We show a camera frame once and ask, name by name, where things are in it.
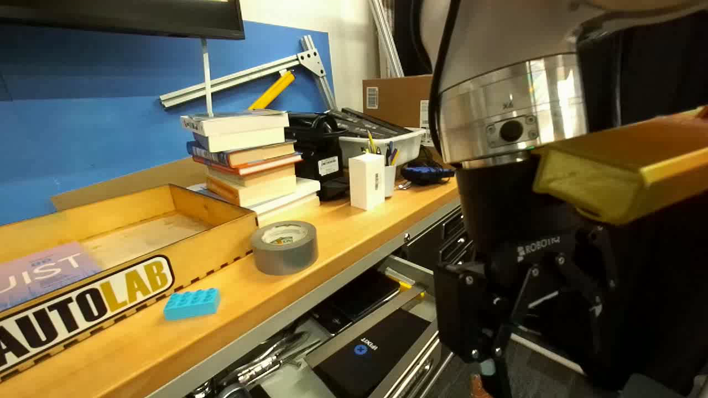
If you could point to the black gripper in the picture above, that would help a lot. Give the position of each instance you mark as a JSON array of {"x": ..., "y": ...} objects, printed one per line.
[{"x": 582, "y": 294}]

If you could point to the open metal drawer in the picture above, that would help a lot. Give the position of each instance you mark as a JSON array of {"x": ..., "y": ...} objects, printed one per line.
[{"x": 345, "y": 331}]

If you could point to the black box with blue logo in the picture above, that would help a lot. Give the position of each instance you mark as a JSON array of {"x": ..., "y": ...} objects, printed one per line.
[{"x": 378, "y": 355}]

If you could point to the dark blue bowl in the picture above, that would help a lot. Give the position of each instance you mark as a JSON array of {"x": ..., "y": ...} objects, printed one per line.
[{"x": 425, "y": 173}]

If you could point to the small white box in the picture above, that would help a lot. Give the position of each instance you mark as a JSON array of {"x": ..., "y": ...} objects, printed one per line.
[{"x": 365, "y": 179}]

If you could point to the grey plastic bin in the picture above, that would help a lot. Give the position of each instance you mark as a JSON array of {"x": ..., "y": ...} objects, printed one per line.
[{"x": 383, "y": 139}]

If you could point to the shiny yellow box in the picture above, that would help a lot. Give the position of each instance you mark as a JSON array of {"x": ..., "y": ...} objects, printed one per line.
[{"x": 626, "y": 168}]

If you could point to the black device with label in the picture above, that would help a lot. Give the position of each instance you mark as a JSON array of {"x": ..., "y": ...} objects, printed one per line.
[{"x": 322, "y": 154}]

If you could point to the brown cardboard box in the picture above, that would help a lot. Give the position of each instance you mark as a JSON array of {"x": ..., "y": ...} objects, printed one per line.
[{"x": 398, "y": 97}]

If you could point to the stack of books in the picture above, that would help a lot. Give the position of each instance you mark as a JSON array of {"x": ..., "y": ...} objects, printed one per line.
[{"x": 246, "y": 158}]

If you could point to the blue toy brick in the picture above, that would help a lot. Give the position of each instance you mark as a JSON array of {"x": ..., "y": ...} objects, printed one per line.
[{"x": 190, "y": 303}]

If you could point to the yellow bar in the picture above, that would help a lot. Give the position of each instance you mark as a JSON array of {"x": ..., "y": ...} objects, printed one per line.
[{"x": 270, "y": 90}]

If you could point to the wooden tray with Autolab sticker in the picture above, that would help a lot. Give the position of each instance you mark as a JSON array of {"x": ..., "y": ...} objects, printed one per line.
[{"x": 125, "y": 256}]

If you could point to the purple printed card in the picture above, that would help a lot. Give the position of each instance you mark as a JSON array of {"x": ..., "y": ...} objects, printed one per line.
[{"x": 45, "y": 269}]

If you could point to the black monitor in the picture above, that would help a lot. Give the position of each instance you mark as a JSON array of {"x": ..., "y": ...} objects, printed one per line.
[{"x": 125, "y": 14}]

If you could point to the grey duct tape roll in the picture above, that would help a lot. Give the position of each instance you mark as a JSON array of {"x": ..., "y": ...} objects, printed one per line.
[{"x": 283, "y": 248}]

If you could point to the aluminium bracket frame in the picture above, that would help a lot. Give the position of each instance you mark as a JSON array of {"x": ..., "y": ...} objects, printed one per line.
[{"x": 244, "y": 73}]

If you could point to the blue wall board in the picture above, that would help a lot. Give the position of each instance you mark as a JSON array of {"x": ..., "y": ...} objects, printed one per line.
[{"x": 88, "y": 111}]

